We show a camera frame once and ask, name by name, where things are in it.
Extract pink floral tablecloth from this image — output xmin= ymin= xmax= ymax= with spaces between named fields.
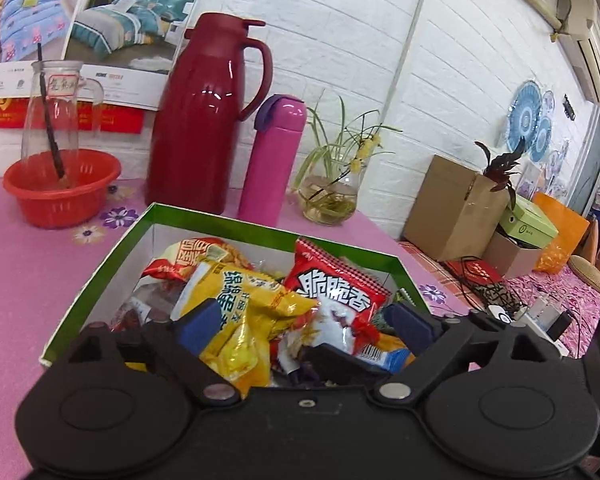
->
xmin=0 ymin=175 xmax=477 ymax=480

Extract red snack packet white lettering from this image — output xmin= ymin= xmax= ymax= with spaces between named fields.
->
xmin=281 ymin=236 xmax=394 ymax=357

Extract white air conditioner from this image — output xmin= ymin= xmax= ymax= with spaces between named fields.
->
xmin=549 ymin=0 xmax=600 ymax=107

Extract red plastic basin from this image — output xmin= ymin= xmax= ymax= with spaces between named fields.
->
xmin=2 ymin=148 xmax=123 ymax=230

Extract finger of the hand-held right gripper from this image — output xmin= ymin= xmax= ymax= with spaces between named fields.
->
xmin=300 ymin=342 xmax=394 ymax=387

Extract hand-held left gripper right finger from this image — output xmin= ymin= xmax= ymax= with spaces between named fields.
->
xmin=373 ymin=302 xmax=549 ymax=408

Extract woven straw cushion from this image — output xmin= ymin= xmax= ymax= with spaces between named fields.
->
xmin=567 ymin=254 xmax=600 ymax=294

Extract dark red thermos jug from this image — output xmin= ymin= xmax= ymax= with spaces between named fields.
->
xmin=144 ymin=12 xmax=274 ymax=216

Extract printed blanket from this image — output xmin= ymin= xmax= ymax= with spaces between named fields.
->
xmin=399 ymin=240 xmax=600 ymax=358

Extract red wall calendar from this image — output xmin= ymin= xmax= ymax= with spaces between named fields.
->
xmin=0 ymin=99 xmax=146 ymax=134

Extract orange bag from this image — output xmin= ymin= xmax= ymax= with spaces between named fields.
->
xmin=532 ymin=192 xmax=592 ymax=276

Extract black stirring stick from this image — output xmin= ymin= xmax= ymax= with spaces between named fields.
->
xmin=35 ymin=42 xmax=67 ymax=182

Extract pink thermos bottle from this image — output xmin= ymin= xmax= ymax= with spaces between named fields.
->
xmin=237 ymin=93 xmax=309 ymax=229

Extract green lidded box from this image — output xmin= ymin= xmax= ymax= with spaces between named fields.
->
xmin=497 ymin=193 xmax=560 ymax=251

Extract blue decorative wall plates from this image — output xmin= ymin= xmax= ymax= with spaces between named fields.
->
xmin=500 ymin=79 xmax=557 ymax=163

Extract dark red leafy plant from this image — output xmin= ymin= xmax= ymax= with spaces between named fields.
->
xmin=474 ymin=137 xmax=527 ymax=212

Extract red and yellow snack packet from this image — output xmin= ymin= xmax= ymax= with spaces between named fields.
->
xmin=141 ymin=237 xmax=257 ymax=282

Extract white wall pipe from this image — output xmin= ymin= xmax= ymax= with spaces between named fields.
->
xmin=381 ymin=0 xmax=437 ymax=130

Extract blue and orange snack packet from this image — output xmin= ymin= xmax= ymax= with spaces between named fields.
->
xmin=354 ymin=331 xmax=417 ymax=374

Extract white power strip with chargers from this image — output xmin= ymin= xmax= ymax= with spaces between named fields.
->
xmin=487 ymin=294 xmax=574 ymax=357

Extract plant in glass vase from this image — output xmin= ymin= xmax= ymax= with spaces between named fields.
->
xmin=291 ymin=91 xmax=405 ymax=227

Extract green cardboard box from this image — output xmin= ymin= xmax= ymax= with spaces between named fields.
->
xmin=38 ymin=202 xmax=432 ymax=392

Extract large brown cardboard box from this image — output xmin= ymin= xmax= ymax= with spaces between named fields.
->
xmin=402 ymin=153 xmax=512 ymax=263

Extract glass pitcher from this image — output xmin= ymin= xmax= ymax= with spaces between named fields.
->
xmin=19 ymin=59 xmax=105 ymax=192

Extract flat red box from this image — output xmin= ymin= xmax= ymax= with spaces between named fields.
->
xmin=439 ymin=258 xmax=507 ymax=287

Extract wall poster of bedding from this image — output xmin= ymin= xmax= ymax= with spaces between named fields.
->
xmin=0 ymin=0 xmax=216 ymax=112

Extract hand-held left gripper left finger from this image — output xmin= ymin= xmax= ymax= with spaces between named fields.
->
xmin=60 ymin=299 xmax=242 ymax=408

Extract small brown cardboard box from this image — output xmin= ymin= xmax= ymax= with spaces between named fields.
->
xmin=482 ymin=230 xmax=544 ymax=280

